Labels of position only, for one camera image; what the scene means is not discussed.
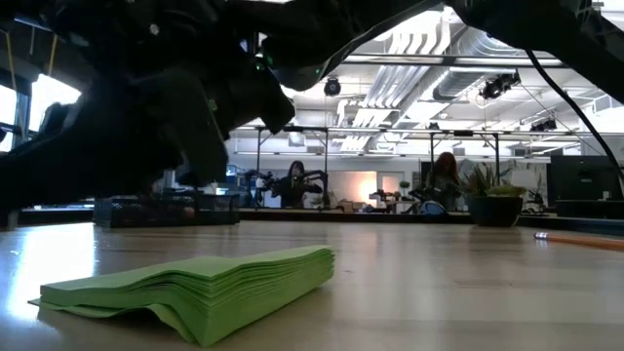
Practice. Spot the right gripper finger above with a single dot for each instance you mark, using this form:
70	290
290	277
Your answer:
195	131

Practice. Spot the green sticky note pad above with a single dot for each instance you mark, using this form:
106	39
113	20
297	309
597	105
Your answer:
219	287

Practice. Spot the orange pencil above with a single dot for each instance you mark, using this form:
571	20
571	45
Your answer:
580	239

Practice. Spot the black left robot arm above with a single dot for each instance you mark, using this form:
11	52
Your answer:
73	166

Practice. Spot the black background robot arm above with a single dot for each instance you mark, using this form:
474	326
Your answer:
263	180
316	176

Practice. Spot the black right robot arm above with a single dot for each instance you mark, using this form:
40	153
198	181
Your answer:
560	34

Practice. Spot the black mesh desk organizer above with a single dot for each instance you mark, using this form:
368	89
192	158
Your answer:
166	214

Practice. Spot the person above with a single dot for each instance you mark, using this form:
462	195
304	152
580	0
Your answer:
295	190
444	170

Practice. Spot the small background plant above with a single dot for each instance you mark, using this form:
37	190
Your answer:
404	185

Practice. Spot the blue round object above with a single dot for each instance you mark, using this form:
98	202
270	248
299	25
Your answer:
432	208

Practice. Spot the potted plant in dark pot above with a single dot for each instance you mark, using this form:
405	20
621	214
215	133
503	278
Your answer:
495	210

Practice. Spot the large black computer monitor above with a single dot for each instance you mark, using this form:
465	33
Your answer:
582	178

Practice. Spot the black metal frame stand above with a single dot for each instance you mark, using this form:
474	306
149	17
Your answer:
463	132
312	129

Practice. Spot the black ceiling camera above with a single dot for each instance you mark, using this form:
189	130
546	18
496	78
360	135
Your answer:
543	125
332	87
499	85

